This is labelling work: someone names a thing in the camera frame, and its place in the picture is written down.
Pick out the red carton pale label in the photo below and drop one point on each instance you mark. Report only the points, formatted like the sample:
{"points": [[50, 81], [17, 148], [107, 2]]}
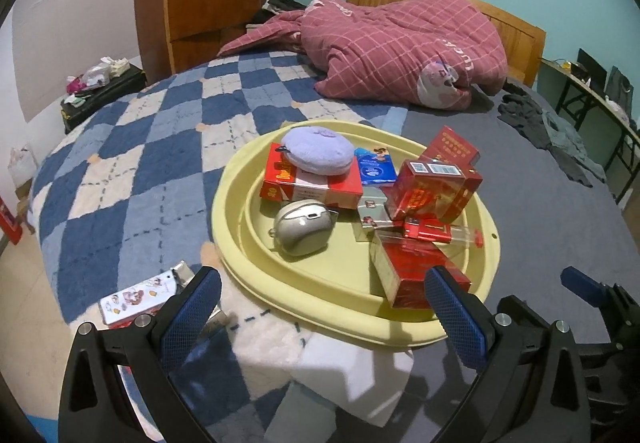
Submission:
{"points": [[410, 280]]}

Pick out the white floor bag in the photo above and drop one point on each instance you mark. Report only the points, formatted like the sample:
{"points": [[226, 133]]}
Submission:
{"points": [[22, 165]]}

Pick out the white cartoon print packet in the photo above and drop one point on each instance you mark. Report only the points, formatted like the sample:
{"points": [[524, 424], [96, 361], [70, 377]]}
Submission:
{"points": [[132, 298]]}

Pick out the pink checked quilt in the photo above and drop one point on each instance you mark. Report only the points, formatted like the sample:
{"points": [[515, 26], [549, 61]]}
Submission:
{"points": [[390, 48]]}

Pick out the red box yellow figure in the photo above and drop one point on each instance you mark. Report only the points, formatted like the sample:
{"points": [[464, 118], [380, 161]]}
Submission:
{"points": [[310, 190]]}

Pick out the dark clothes pile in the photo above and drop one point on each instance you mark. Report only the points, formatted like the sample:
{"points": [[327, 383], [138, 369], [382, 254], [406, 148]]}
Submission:
{"points": [[277, 8]]}

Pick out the purple round plush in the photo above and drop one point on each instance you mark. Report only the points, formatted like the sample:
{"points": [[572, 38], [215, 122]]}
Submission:
{"points": [[317, 150]]}

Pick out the pale yellow plastic basin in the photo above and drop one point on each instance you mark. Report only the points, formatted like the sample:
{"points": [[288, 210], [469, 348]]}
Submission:
{"points": [[325, 275]]}

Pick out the wooden folding desk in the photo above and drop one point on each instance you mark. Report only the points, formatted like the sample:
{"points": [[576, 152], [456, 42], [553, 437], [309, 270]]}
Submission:
{"points": [[590, 98]]}

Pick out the dark handbag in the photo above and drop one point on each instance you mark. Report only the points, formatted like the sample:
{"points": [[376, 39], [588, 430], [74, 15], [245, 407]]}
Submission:
{"points": [[619, 83]]}

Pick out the silver oval pouch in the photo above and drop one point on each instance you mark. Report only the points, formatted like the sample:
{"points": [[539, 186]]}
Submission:
{"points": [[302, 228]]}

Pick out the pile of plastic bags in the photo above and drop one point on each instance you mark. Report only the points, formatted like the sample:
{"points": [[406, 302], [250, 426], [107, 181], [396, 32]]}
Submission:
{"points": [[97, 73]]}

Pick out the black laptop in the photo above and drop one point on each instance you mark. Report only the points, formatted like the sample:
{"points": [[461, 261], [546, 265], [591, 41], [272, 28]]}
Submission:
{"points": [[590, 65]]}

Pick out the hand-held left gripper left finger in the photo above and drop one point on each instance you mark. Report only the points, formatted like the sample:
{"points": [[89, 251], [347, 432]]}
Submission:
{"points": [[192, 318]]}

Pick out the grey zip jacket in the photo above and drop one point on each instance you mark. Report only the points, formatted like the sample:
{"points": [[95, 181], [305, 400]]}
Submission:
{"points": [[570, 138]]}

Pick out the black shirt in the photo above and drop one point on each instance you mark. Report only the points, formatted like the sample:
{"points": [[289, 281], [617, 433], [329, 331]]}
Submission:
{"points": [[520, 115]]}

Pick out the black storage trunk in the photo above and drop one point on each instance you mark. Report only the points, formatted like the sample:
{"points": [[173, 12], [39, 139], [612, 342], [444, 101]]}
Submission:
{"points": [[105, 95]]}

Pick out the small clear box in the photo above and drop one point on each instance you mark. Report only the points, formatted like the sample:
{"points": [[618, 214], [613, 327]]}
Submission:
{"points": [[372, 215]]}

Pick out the blue white checkered blanket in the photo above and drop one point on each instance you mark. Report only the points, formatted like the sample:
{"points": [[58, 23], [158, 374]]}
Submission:
{"points": [[150, 148]]}

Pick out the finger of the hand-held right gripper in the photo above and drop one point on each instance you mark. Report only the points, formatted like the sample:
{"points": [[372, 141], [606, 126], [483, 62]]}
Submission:
{"points": [[582, 285], [525, 310]]}

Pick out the blue tissue packet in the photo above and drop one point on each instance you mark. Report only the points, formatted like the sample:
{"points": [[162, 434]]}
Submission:
{"points": [[375, 168]]}

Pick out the wooden headboard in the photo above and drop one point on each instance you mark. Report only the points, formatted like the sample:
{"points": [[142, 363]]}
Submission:
{"points": [[520, 38]]}

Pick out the small red pack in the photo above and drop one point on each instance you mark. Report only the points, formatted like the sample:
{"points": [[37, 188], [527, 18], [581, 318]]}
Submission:
{"points": [[425, 230]]}

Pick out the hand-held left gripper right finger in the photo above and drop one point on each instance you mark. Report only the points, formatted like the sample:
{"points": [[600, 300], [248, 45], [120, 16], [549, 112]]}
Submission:
{"points": [[455, 318]]}

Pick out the black shorts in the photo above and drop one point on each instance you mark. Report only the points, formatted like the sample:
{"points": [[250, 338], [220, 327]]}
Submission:
{"points": [[572, 168]]}

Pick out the white plastic bag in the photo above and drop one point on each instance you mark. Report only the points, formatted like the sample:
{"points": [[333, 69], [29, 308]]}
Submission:
{"points": [[617, 109]]}

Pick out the red box gold print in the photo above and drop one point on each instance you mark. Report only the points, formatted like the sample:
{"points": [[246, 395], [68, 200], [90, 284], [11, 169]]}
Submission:
{"points": [[450, 145]]}

